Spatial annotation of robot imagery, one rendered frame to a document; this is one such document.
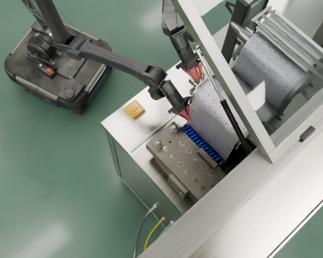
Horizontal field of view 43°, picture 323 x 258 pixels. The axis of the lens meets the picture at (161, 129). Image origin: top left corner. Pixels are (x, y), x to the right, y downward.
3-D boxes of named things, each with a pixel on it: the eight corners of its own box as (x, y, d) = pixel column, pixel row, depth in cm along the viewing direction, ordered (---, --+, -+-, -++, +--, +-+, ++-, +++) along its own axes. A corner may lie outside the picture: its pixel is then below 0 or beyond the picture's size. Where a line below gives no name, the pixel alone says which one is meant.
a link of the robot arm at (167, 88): (162, 83, 164) (170, 76, 167) (153, 87, 170) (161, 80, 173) (172, 97, 166) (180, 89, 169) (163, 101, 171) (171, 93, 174)
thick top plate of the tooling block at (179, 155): (173, 126, 182) (173, 120, 177) (237, 192, 172) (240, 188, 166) (145, 148, 178) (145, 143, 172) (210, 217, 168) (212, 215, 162)
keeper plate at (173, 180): (170, 179, 179) (172, 172, 169) (186, 196, 177) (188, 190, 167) (166, 183, 179) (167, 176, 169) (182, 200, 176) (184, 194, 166)
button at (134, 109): (135, 101, 194) (135, 99, 192) (145, 111, 192) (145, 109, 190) (124, 109, 192) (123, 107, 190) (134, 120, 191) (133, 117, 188)
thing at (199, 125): (187, 123, 178) (191, 104, 161) (225, 161, 172) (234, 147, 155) (186, 123, 178) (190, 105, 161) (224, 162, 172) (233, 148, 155)
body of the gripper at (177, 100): (169, 114, 172) (159, 101, 171) (186, 100, 175) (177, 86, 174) (175, 114, 166) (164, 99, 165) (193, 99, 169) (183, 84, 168)
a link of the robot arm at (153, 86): (148, 80, 162) (158, 65, 166) (134, 87, 172) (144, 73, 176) (169, 99, 166) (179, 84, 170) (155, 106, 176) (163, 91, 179)
